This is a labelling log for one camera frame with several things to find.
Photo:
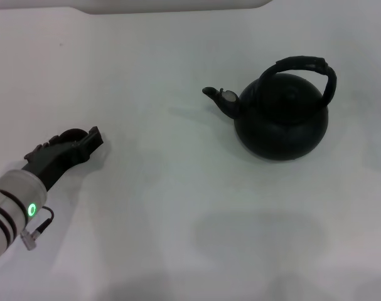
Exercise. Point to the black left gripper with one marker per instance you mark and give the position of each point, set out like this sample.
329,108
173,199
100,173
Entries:
55,163

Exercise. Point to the small dark teacup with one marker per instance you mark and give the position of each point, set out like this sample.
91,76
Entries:
72,134

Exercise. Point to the black round teapot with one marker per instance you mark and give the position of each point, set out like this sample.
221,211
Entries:
281,131

